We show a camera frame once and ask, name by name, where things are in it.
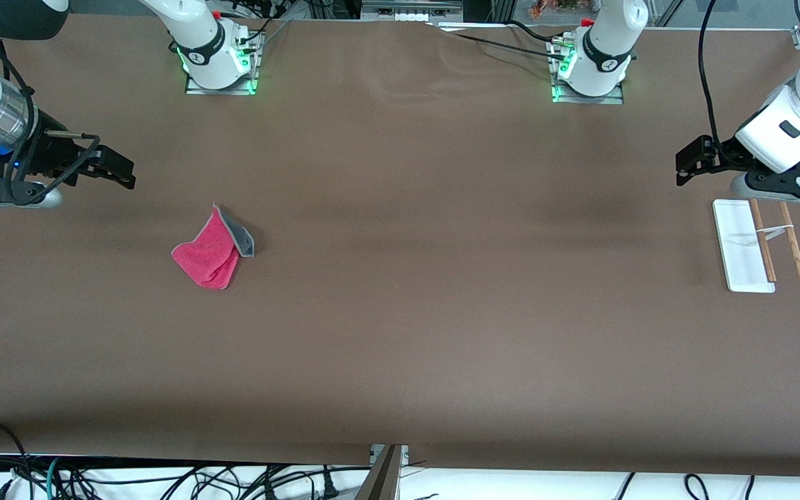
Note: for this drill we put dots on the pink and grey towel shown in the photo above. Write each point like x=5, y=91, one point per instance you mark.
x=205, y=260

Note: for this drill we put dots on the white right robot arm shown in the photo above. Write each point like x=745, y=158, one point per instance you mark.
x=195, y=31

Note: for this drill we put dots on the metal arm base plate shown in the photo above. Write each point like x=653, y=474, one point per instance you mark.
x=195, y=89
x=608, y=100

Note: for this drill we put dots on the metal table frame bracket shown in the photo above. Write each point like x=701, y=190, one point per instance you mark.
x=382, y=479

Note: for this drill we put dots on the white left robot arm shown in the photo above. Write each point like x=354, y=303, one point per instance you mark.
x=608, y=42

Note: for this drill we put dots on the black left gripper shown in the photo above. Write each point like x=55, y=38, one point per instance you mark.
x=725, y=157

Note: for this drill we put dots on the white rack with wooden bars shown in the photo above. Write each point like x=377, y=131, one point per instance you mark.
x=744, y=243

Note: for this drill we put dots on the colourful snack bags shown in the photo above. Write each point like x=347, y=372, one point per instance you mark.
x=553, y=7

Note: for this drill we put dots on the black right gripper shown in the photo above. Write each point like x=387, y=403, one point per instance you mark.
x=54, y=154

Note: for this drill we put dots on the grey power strip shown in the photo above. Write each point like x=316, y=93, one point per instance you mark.
x=410, y=15

